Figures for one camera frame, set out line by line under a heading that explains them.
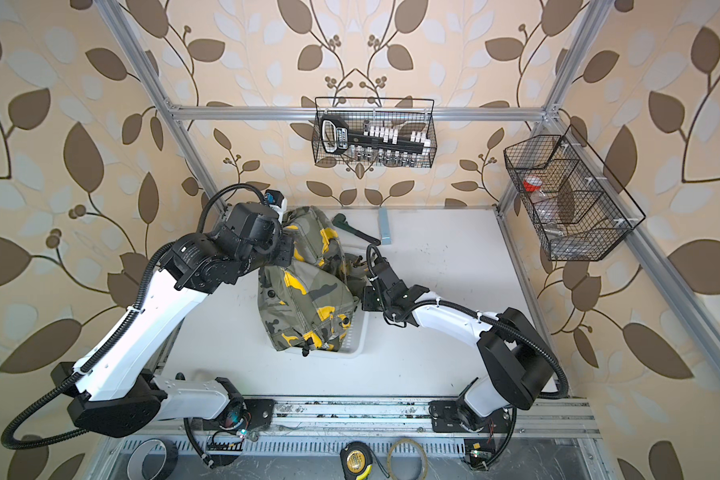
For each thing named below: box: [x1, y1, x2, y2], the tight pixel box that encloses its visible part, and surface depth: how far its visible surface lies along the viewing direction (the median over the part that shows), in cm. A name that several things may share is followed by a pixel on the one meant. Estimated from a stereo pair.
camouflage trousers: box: [258, 206, 368, 356], surface depth 71 cm
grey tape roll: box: [126, 438, 179, 480], surface depth 68 cm
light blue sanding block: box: [379, 207, 392, 245], surface depth 111 cm
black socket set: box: [320, 114, 431, 163], surface depth 86 cm
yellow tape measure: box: [340, 440, 373, 480], surface depth 68 cm
